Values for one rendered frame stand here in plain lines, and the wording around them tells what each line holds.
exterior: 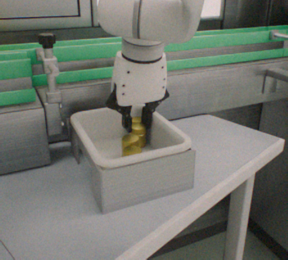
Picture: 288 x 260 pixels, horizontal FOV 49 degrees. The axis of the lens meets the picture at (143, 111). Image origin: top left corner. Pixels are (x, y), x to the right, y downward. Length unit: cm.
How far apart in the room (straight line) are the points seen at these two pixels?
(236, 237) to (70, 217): 52
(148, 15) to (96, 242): 32
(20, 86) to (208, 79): 48
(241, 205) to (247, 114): 53
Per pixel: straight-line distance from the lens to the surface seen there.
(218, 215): 150
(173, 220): 53
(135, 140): 61
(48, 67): 58
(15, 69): 61
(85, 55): 72
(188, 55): 84
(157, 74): 59
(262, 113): 135
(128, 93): 58
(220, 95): 91
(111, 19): 45
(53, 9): 87
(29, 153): 65
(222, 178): 63
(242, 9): 118
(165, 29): 44
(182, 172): 56
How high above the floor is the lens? 109
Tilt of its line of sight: 22 degrees down
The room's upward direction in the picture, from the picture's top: straight up
